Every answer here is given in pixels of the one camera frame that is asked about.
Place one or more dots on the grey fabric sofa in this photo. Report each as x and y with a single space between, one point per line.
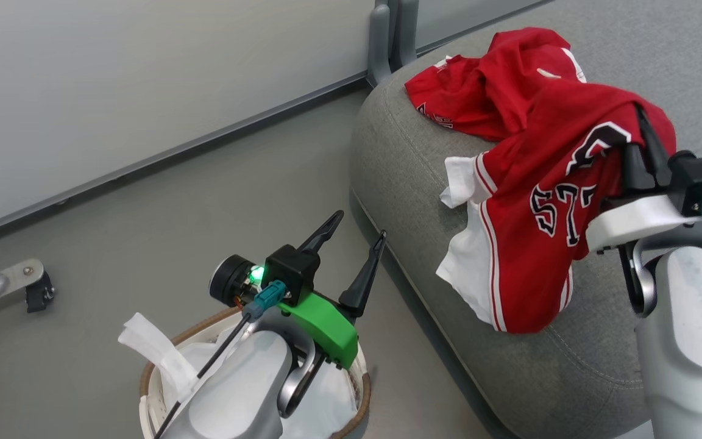
424 183

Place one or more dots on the round wicker laundry basket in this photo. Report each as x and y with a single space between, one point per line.
144 390

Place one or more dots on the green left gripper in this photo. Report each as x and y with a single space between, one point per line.
323 329

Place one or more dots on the grey partition bottom rail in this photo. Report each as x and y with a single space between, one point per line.
174 152

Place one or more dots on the red baseball jersey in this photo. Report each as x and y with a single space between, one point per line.
528 244

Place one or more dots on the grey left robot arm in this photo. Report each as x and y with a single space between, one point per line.
235 396

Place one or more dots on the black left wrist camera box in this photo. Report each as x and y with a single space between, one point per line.
290 271

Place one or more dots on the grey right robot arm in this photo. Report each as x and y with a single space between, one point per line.
692 335

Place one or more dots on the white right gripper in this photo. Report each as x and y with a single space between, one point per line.
631 222

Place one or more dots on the black caster wheel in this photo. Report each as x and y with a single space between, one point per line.
39 296

